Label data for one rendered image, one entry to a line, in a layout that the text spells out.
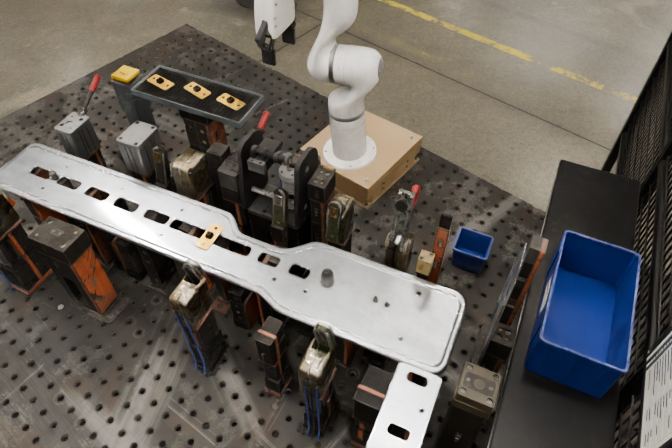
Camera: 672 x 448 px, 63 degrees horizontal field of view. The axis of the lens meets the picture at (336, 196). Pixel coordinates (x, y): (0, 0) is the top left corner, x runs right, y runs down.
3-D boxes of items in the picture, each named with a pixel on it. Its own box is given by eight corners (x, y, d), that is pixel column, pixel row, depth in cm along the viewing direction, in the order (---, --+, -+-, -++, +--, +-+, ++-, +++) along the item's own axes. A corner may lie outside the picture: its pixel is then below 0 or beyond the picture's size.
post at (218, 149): (226, 239, 180) (204, 150, 151) (234, 229, 183) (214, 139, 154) (239, 244, 179) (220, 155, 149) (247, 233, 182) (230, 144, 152)
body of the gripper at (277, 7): (269, -35, 114) (273, 14, 123) (244, -14, 108) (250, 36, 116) (301, -28, 112) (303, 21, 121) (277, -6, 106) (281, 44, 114)
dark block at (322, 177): (312, 275, 171) (306, 182, 140) (321, 258, 175) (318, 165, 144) (326, 281, 169) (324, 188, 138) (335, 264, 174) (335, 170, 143)
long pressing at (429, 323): (-23, 189, 156) (-26, 185, 155) (36, 141, 170) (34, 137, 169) (442, 380, 118) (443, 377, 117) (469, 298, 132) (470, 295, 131)
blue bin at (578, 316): (521, 368, 115) (538, 339, 106) (548, 261, 134) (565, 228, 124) (603, 401, 111) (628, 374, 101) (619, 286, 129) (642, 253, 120)
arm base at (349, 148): (348, 127, 203) (345, 86, 190) (387, 148, 194) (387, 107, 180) (312, 154, 195) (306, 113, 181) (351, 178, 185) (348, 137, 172)
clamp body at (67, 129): (86, 207, 190) (45, 128, 163) (108, 186, 197) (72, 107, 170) (108, 216, 187) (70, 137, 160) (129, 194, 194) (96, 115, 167)
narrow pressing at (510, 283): (475, 368, 119) (512, 281, 94) (488, 324, 126) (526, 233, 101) (478, 369, 119) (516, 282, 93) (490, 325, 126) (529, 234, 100)
